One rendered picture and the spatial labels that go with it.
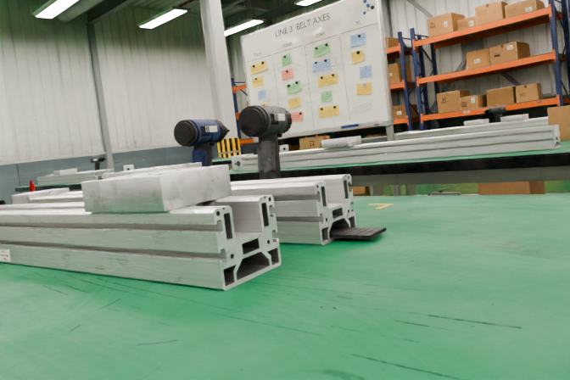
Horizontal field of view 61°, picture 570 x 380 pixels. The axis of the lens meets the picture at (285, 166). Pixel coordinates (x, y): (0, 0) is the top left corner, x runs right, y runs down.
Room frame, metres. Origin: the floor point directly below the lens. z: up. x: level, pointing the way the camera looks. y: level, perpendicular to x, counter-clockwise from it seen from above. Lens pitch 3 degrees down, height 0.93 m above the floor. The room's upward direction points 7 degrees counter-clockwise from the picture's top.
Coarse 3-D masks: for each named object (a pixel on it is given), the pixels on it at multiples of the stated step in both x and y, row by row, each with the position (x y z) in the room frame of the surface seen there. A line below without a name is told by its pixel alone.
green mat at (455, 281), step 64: (320, 256) 0.58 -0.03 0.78; (384, 256) 0.54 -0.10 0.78; (448, 256) 0.51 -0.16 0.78; (512, 256) 0.48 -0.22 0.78; (0, 320) 0.48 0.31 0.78; (64, 320) 0.46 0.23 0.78; (128, 320) 0.43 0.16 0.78; (192, 320) 0.41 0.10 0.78; (256, 320) 0.39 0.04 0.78; (320, 320) 0.38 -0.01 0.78; (384, 320) 0.36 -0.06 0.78; (448, 320) 0.35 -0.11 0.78; (512, 320) 0.33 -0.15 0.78
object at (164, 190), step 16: (128, 176) 0.60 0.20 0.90; (144, 176) 0.54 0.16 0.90; (160, 176) 0.52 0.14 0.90; (176, 176) 0.54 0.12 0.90; (192, 176) 0.56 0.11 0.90; (208, 176) 0.58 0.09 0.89; (224, 176) 0.60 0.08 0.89; (96, 192) 0.60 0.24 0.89; (112, 192) 0.58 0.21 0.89; (128, 192) 0.56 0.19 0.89; (144, 192) 0.54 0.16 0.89; (160, 192) 0.52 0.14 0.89; (176, 192) 0.54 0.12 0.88; (192, 192) 0.56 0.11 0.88; (208, 192) 0.58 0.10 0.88; (224, 192) 0.60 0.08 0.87; (96, 208) 0.60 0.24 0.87; (112, 208) 0.58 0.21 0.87; (128, 208) 0.56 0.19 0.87; (144, 208) 0.54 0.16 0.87; (160, 208) 0.53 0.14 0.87; (176, 208) 0.54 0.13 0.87
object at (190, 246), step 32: (0, 224) 0.81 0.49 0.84; (32, 224) 0.74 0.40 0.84; (64, 224) 0.68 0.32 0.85; (96, 224) 0.63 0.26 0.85; (128, 224) 0.59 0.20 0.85; (160, 224) 0.55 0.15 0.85; (192, 224) 0.50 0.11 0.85; (224, 224) 0.50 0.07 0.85; (256, 224) 0.55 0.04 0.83; (0, 256) 0.79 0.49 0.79; (32, 256) 0.73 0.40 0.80; (64, 256) 0.67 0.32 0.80; (96, 256) 0.62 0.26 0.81; (128, 256) 0.58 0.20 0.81; (160, 256) 0.54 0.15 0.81; (192, 256) 0.53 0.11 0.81; (224, 256) 0.50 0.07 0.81; (256, 256) 0.55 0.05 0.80; (224, 288) 0.49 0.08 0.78
